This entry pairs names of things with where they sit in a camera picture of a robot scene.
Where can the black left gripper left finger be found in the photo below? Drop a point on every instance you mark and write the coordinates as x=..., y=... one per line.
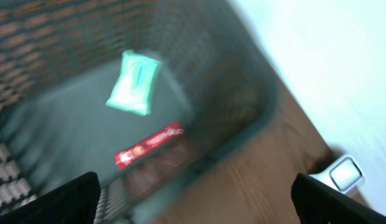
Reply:
x=72, y=203

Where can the red Nescafe stick sachet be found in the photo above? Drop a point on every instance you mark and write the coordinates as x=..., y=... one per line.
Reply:
x=128, y=156

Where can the grey plastic shopping basket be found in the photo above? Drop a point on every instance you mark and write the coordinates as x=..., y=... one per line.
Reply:
x=110, y=109

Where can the white teal wet wipes pack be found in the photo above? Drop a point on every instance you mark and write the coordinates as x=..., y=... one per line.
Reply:
x=134, y=86

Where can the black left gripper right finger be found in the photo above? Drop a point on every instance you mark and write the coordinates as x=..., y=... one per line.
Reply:
x=316, y=203

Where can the white barcode scanner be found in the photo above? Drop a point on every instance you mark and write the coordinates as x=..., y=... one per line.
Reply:
x=339, y=172

